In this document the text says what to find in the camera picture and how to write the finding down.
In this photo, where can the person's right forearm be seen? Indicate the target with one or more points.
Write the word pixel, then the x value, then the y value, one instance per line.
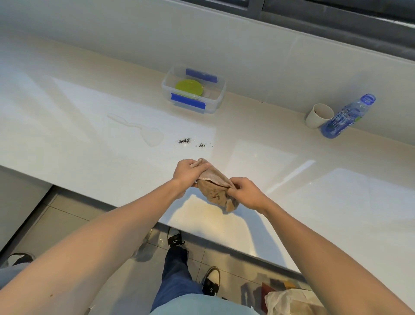
pixel 324 259

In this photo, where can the green round lid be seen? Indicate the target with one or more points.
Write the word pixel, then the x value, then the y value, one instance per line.
pixel 189 87

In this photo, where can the dark window frame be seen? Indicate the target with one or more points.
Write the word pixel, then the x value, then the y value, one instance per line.
pixel 340 22

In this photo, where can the clear container with blue clips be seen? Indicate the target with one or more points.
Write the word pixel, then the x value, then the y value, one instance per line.
pixel 194 103

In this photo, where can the large patch of dark crumbs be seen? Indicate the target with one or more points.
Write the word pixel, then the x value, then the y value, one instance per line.
pixel 184 140

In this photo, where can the person's blue jeans leg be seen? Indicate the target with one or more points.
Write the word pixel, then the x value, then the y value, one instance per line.
pixel 176 279

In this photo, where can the person's light blue shirt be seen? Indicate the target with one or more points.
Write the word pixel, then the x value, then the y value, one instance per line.
pixel 201 306

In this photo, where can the person's black white left shoe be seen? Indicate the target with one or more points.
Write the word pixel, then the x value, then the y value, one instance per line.
pixel 175 237

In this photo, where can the person's right hand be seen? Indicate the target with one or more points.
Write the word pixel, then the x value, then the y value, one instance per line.
pixel 251 196

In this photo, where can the white plastic bag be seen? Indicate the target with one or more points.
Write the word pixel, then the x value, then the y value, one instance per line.
pixel 288 303

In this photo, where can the person's black white shoe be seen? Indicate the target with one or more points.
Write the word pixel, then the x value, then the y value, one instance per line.
pixel 175 237
pixel 211 281

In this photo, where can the white paper cup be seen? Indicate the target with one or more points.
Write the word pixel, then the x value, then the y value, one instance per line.
pixel 316 118

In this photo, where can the blue plastic water bottle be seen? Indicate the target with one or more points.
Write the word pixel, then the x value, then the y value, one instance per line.
pixel 343 120

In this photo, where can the brown stained cloth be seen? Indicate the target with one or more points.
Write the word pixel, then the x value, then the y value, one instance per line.
pixel 215 190

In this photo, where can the person's black white right shoe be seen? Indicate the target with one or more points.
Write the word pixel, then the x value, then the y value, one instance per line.
pixel 211 281

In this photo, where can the person's left forearm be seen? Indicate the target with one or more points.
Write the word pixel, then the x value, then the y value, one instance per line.
pixel 97 246

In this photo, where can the person's left thumb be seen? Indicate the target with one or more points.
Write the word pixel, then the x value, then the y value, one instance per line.
pixel 200 171

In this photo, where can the red brown box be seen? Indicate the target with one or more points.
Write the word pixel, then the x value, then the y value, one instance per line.
pixel 275 287

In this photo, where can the person's left hand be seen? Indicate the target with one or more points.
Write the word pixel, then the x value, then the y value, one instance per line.
pixel 184 177

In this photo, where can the person's right thumb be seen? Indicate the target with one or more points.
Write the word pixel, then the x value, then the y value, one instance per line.
pixel 233 192

